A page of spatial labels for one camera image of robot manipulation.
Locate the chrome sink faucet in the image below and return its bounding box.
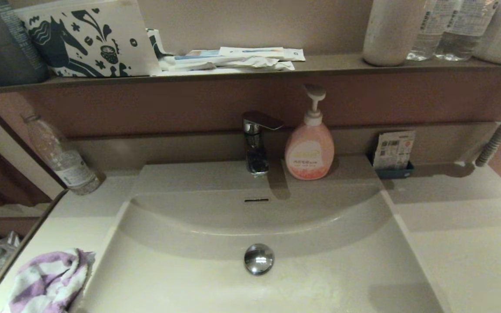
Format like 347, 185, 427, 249
241, 110, 284, 176

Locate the purple white striped towel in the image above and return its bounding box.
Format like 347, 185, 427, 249
0, 248, 97, 313

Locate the white sink basin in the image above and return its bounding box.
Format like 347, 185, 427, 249
67, 161, 447, 313

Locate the pink soap pump bottle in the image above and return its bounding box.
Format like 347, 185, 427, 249
284, 84, 335, 181

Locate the crumpled white plastic wrapper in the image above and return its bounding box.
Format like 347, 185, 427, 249
159, 56, 295, 72

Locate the chrome drain stopper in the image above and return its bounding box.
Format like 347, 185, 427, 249
244, 243, 274, 275

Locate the blue white toothbrush packet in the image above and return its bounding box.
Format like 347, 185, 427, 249
174, 49, 234, 61

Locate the dark blue soap tray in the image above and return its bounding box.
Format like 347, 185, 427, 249
370, 152, 415, 179

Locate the white printed sachet packet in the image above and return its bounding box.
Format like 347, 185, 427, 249
373, 130, 417, 170

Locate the white pouch with horse print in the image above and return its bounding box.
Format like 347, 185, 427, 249
13, 0, 160, 78

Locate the clear plastic bottle without cap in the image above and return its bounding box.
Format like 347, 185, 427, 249
21, 112, 101, 196

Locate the white smooth cylindrical container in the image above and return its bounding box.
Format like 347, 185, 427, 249
362, 0, 427, 67

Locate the clear labelled water bottle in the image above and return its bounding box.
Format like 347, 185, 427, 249
433, 0, 499, 61
406, 0, 450, 61

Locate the brown wall shelf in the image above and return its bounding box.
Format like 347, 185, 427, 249
0, 53, 501, 96

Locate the beige counter side rail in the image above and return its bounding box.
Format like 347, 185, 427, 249
0, 189, 68, 313

